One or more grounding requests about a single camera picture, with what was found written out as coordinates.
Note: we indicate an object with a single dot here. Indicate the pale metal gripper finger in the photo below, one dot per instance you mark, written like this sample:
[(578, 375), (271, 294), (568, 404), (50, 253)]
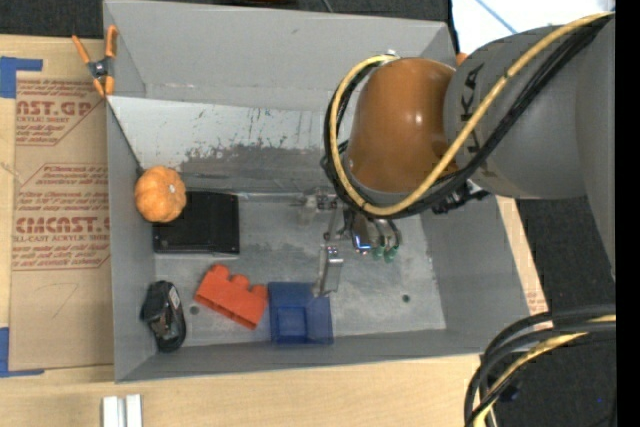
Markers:
[(330, 270), (322, 203)]

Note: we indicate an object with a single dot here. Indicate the blue translucent plastic box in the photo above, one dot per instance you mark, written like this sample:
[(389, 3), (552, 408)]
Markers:
[(300, 315)]

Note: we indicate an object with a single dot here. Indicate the orange-red toy building brick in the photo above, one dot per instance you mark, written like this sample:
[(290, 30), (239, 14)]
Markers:
[(230, 297)]

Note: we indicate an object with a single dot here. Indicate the black flat box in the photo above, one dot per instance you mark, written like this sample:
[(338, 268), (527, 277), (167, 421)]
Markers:
[(205, 225)]

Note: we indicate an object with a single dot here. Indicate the grey metal bin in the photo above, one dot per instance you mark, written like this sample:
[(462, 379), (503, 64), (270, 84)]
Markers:
[(280, 50)]

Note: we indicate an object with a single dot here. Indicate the orange toy pumpkin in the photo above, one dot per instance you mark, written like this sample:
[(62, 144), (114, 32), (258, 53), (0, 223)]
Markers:
[(160, 195)]

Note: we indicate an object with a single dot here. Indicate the brown cardboard board red print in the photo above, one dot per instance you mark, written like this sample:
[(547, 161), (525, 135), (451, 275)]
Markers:
[(60, 195)]

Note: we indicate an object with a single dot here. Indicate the black cylinder on white bracket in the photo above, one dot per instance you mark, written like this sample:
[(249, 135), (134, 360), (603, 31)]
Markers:
[(450, 202)]

